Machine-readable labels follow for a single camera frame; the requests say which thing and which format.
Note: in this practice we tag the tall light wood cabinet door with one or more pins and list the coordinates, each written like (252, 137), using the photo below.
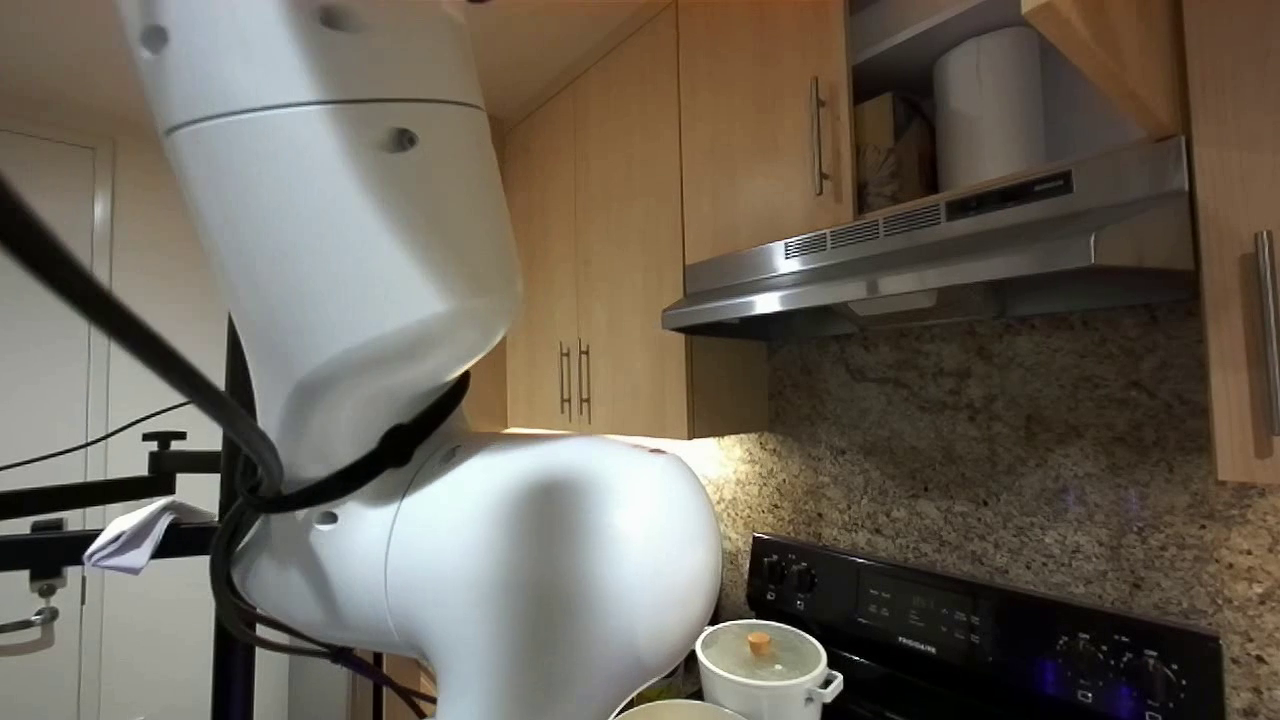
(550, 201)
(634, 240)
(1220, 267)

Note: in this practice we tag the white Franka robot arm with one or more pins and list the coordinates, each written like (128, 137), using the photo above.
(344, 267)

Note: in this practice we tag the brown cardboard box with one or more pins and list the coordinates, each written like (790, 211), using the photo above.
(895, 155)

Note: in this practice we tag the black stove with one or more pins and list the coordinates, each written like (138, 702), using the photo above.
(934, 624)

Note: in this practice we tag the stainless steel range hood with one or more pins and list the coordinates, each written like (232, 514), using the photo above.
(826, 273)

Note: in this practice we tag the white cooking pot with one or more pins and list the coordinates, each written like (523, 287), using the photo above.
(760, 702)

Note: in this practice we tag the white crumpled paper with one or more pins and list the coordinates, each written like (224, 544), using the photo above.
(133, 533)

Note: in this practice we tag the white room door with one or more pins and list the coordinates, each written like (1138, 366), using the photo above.
(42, 372)

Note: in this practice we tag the white vent duct pipe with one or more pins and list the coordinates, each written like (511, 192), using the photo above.
(988, 106)

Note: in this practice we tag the black metal camera stand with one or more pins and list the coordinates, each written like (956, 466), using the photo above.
(42, 544)

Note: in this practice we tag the glass pot lid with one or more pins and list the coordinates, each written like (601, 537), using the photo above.
(784, 654)

